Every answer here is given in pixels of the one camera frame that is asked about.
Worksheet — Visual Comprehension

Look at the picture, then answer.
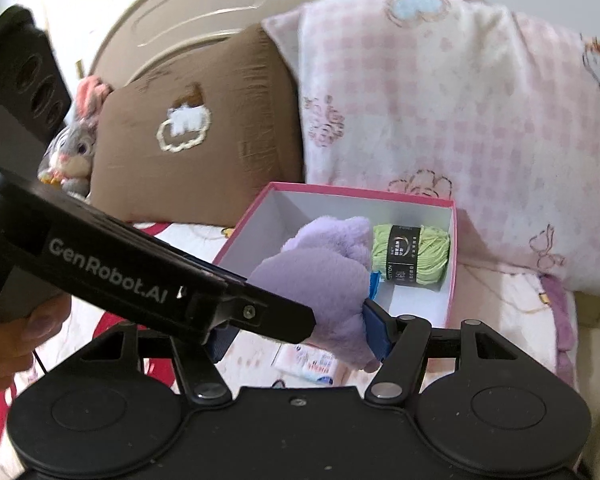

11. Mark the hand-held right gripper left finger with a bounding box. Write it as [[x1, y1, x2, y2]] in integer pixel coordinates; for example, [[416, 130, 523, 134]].
[[79, 322, 239, 408]]

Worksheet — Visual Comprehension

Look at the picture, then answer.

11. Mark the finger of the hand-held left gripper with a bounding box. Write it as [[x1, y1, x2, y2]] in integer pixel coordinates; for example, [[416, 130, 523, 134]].
[[184, 282, 317, 345], [129, 224, 252, 288]]

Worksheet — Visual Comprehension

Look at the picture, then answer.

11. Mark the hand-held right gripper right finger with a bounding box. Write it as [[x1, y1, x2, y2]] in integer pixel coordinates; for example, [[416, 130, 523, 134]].
[[361, 299, 524, 405]]

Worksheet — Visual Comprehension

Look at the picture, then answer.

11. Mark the pink box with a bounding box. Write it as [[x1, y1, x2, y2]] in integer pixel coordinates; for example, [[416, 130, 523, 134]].
[[212, 181, 458, 330]]

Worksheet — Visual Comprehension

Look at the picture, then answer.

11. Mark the white pink printed pack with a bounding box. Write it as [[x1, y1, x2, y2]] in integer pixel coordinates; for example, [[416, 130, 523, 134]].
[[272, 342, 348, 386]]

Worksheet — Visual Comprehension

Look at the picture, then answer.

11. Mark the purple plush toy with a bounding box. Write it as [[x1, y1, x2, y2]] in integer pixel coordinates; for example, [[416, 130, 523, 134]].
[[249, 216, 381, 373]]

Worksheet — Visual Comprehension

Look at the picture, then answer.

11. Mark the person's left hand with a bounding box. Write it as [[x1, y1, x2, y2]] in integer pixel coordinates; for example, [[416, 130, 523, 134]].
[[0, 292, 73, 394]]

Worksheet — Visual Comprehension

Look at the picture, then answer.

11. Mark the brown pillow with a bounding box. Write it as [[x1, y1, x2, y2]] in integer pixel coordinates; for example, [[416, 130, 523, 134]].
[[87, 24, 303, 226]]

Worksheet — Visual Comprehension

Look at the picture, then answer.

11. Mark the green yarn ball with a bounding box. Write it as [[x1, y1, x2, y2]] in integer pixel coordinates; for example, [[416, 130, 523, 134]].
[[371, 224, 452, 291]]

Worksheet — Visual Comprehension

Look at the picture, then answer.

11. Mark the grey bunny plush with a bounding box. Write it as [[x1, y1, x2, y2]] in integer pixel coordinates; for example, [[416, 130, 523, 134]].
[[37, 75, 113, 198]]

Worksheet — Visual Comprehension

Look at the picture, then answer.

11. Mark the red bear printed blanket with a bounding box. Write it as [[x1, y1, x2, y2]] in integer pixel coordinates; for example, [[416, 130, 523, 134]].
[[0, 220, 581, 480]]

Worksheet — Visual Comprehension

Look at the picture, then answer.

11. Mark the pink checked pillow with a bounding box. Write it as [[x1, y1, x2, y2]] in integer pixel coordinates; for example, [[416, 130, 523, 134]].
[[262, 0, 600, 293]]

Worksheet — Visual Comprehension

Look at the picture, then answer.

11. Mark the beige bed headboard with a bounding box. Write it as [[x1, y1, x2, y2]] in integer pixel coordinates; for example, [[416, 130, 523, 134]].
[[87, 0, 481, 91]]

